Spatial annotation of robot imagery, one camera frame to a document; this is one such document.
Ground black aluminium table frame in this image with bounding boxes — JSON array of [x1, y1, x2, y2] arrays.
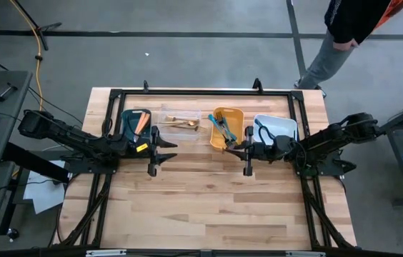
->
[[49, 88, 358, 256]]

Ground teal plastic bin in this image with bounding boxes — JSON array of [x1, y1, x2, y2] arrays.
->
[[119, 109, 152, 142]]

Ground person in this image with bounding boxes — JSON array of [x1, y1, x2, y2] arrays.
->
[[293, 0, 403, 91]]

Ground white plastic bin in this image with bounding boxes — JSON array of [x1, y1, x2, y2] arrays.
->
[[252, 114, 299, 146]]

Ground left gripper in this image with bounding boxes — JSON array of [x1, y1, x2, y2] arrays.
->
[[126, 124, 179, 178]]

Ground silver metal bracket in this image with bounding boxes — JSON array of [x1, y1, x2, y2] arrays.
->
[[86, 249, 127, 257], [285, 251, 326, 257]]

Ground clear plastic bin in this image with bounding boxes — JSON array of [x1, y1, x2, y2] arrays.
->
[[156, 109, 202, 141]]

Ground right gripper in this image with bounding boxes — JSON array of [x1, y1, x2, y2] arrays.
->
[[224, 124, 296, 178]]

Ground black desk support beam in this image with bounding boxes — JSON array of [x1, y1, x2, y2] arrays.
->
[[1, 141, 72, 185]]

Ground white paper sheets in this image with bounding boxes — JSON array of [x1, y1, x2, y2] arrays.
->
[[22, 159, 67, 215]]

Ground yellow cable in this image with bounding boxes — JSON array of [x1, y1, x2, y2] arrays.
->
[[8, 0, 44, 111]]

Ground black tripod stand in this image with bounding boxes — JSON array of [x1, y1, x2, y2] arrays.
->
[[8, 0, 63, 51]]

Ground yellow plastic bin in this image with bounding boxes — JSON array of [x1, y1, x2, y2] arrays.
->
[[209, 106, 245, 150]]

